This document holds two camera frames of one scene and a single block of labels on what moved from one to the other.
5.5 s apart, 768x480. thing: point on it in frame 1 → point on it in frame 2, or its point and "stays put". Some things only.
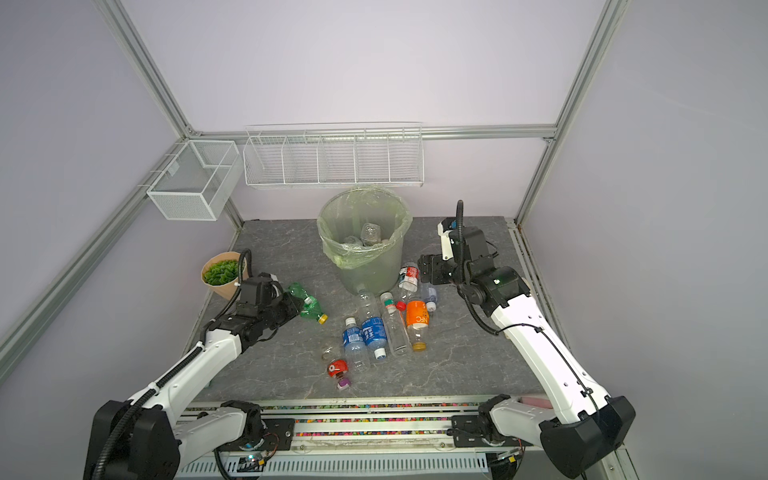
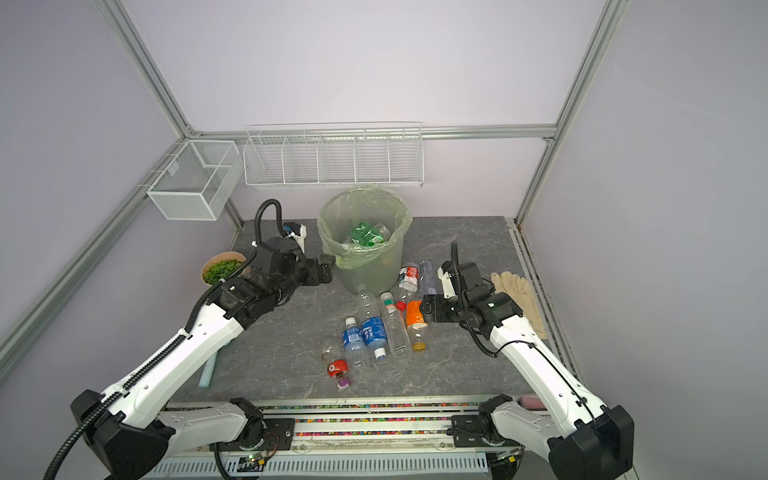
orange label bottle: [417, 320] stays put
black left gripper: [292, 307] → [315, 278]
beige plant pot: [226, 290] stays put
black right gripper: [434, 264] → [435, 303]
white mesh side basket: [197, 182] stays put
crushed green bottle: [311, 307] → [364, 234]
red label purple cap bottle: [337, 369] stays put
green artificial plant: [222, 272] stays put
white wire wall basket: [335, 155] stays put
